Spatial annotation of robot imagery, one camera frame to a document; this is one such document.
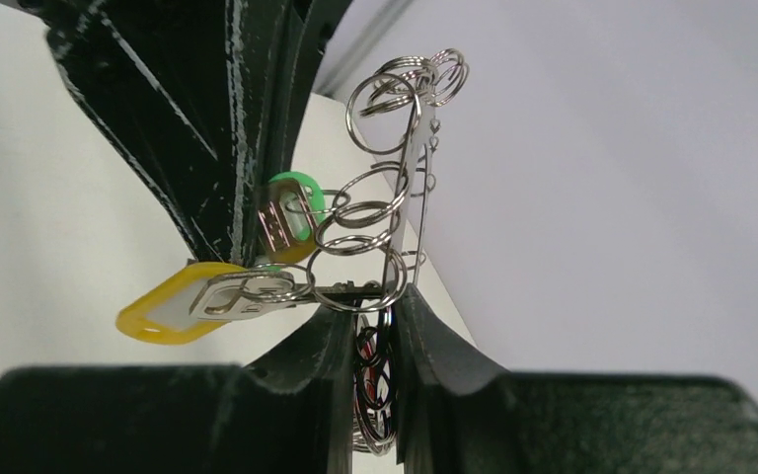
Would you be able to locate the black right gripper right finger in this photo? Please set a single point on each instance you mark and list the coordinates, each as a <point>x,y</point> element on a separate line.
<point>458,411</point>

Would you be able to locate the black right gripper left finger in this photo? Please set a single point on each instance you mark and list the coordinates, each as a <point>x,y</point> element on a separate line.
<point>288,411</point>

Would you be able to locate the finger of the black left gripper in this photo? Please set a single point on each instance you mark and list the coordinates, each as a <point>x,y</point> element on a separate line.
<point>155,79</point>
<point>275,49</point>

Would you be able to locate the silver key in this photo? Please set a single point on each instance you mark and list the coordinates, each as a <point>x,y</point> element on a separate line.
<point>249,295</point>
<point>288,228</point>

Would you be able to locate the yellow key tag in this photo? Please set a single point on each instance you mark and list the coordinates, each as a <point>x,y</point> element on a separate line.
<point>162,315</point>

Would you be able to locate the green key tag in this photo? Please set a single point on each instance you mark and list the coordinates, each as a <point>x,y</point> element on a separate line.
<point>311,192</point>

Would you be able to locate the silver metal ring disc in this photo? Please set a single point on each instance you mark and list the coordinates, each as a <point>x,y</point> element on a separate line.
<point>390,115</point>

